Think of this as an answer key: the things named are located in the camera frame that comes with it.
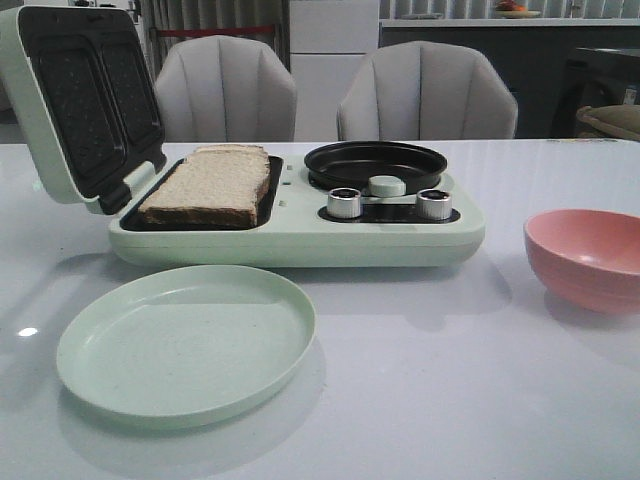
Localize right grey upholstered chair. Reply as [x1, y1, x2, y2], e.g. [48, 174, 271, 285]
[336, 41, 518, 141]

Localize black round frying pan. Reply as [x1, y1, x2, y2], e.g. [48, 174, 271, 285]
[304, 141, 448, 194]

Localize right silver control knob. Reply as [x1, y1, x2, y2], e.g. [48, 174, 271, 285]
[415, 189, 453, 221]

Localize fruit plate on counter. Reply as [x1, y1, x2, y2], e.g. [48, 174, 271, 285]
[494, 0, 541, 19]

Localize light green round plate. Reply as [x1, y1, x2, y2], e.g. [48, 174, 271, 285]
[56, 265, 316, 430]

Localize green round pan handle knob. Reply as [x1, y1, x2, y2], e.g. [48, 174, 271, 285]
[368, 175, 406, 198]

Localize pink bowl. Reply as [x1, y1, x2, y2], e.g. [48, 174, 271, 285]
[524, 209, 639, 314]

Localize left silver control knob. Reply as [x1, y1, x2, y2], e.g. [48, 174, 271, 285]
[326, 187, 362, 220]

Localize left grey upholstered chair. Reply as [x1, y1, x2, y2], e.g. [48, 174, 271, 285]
[155, 36, 297, 143]

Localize grey upholstered chair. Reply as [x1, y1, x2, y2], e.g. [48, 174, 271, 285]
[155, 36, 297, 143]
[336, 41, 518, 141]

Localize red barrier belt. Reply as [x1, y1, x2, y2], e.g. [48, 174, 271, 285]
[155, 24, 277, 38]

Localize green breakfast maker base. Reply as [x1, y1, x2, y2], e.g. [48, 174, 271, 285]
[109, 143, 485, 267]

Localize beige cushion basket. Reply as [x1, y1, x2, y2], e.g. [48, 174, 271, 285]
[575, 104, 639, 141]

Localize bread slice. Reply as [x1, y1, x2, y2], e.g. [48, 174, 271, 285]
[139, 151, 271, 228]
[194, 143, 268, 157]

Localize green breakfast maker lid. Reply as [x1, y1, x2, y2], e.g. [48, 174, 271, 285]
[1, 5, 166, 215]

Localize silver control knob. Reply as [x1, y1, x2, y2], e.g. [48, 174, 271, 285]
[326, 187, 362, 220]
[415, 189, 453, 221]

